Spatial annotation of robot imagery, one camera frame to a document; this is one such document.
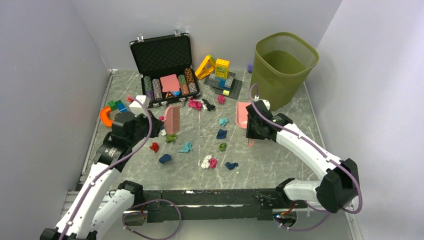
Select yellow toy brick window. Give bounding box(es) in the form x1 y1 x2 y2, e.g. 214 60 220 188
215 58 230 79

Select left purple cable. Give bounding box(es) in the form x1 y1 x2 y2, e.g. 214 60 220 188
57 95 182 240

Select black poker chip case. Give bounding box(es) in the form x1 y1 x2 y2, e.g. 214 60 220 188
129 30 202 108

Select pink plastic dustpan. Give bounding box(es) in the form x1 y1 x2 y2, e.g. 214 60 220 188
235 101 251 133

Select orange yellow triangle toy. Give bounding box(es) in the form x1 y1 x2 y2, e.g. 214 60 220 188
195 54 216 80

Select purple cable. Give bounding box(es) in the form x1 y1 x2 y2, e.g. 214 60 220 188
57 95 182 240
249 82 364 232

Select purple object behind basket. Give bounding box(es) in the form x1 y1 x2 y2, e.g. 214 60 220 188
247 63 253 73

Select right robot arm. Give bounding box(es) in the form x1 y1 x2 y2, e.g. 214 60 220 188
246 100 360 213

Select teal paper scrap centre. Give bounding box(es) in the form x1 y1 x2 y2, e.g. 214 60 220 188
178 142 193 153

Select green paper scrap under dustpan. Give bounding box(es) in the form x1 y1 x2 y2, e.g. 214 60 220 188
219 142 227 152

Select grey brick base plate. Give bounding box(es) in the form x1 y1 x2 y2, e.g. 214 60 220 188
203 71 243 100

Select green blue toy bricks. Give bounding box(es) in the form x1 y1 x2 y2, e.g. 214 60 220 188
107 100 128 113

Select aluminium frame rail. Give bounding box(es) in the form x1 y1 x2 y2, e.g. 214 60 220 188
55 190 88 240

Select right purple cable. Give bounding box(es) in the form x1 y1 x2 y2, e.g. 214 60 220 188
249 82 364 232

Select magenta paper scrap near brush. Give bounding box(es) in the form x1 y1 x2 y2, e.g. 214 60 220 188
217 95 226 105

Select white paper scrap front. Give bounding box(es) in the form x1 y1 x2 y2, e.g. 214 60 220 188
198 155 213 169

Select navy paper scrap by dustpan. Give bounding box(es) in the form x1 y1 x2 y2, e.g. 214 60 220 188
216 129 227 140

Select pink hand brush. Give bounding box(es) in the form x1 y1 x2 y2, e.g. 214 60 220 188
163 105 180 135

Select orange curved toy piece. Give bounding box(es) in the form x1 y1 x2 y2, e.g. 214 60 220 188
99 106 114 128

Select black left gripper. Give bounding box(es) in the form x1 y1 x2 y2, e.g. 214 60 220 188
127 109 164 147

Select olive green mesh wastebasket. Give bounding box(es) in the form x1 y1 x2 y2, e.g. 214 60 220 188
250 32 320 111

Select red paper scrap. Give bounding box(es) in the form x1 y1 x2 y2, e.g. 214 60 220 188
149 142 160 153

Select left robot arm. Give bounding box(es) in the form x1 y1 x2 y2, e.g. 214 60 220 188
39 110 164 240

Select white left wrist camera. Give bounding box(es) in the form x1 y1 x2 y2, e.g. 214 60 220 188
129 95 150 116

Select teal paper scrap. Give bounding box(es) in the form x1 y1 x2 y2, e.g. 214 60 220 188
218 117 229 127
178 142 193 153

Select blue paper scrap left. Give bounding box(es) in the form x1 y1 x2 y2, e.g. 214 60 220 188
158 153 172 164

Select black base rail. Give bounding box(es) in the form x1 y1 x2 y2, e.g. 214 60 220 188
142 188 307 223

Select navy paper scrap front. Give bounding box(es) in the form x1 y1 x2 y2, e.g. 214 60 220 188
224 162 239 170

